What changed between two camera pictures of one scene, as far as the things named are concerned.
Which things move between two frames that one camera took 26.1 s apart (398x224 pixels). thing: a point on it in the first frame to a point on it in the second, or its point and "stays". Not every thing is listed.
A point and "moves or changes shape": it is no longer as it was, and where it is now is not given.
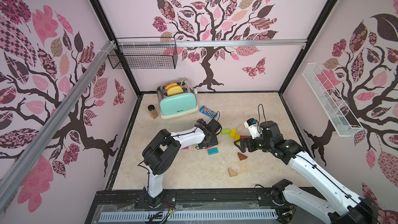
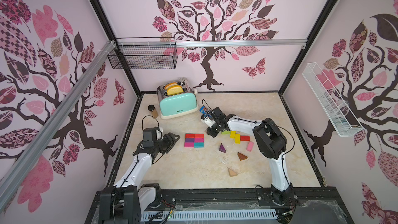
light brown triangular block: x=231 y=173 stays
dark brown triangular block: x=241 y=156 stays
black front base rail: x=223 y=200 stays
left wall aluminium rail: x=10 y=182 stays
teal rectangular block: x=212 y=151 moves or changes shape
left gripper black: x=214 y=142 to x=170 y=141
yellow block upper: x=232 y=133 stays
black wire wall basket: x=150 y=57 stays
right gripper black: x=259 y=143 to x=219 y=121
